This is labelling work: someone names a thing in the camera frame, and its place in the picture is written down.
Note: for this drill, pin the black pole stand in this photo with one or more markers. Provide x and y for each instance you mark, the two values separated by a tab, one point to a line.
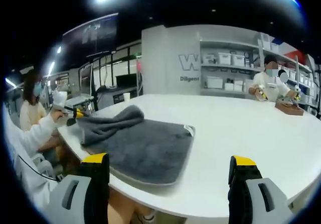
94	88

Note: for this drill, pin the dark hanging screen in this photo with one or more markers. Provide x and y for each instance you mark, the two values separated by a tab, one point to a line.
90	33

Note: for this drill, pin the person's left hand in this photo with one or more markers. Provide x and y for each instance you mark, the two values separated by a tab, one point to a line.
57	115

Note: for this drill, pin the large white storage bin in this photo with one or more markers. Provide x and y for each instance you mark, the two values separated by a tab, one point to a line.
214	82

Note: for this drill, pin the white shoe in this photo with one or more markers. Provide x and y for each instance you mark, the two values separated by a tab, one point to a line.
146	215

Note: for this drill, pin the white paper cup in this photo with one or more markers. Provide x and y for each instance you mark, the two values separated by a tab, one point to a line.
126	97

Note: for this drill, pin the person's bare leg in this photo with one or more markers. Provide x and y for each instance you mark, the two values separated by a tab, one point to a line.
120	211

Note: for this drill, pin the pink hanging tag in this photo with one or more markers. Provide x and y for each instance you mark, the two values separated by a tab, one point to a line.
139	66

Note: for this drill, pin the grey towel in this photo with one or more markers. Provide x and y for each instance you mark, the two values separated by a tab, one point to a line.
140	148

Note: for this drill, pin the grey metal shelf unit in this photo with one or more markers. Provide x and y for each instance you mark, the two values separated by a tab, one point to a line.
220	92

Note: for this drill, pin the wooden tray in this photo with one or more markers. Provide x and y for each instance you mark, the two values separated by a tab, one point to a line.
288	111

